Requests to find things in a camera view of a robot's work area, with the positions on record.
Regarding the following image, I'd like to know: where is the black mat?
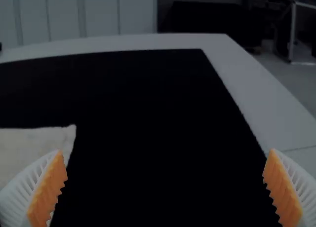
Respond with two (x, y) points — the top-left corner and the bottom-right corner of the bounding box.
(0, 48), (283, 227)

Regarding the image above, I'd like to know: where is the metal frame trolley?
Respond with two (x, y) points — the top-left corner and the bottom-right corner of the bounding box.
(287, 0), (316, 65)

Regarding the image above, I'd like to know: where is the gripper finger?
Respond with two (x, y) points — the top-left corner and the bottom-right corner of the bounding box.
(262, 149), (316, 227)
(0, 149), (69, 227)

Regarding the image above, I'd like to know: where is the grey cupboard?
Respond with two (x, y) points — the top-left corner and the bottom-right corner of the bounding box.
(0, 0), (18, 50)
(16, 0), (85, 45)
(83, 0), (158, 37)

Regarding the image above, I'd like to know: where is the pale towel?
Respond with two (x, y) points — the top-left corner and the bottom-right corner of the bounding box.
(0, 124), (77, 189)

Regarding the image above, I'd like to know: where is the black crate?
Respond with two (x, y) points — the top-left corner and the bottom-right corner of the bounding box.
(158, 0), (251, 40)

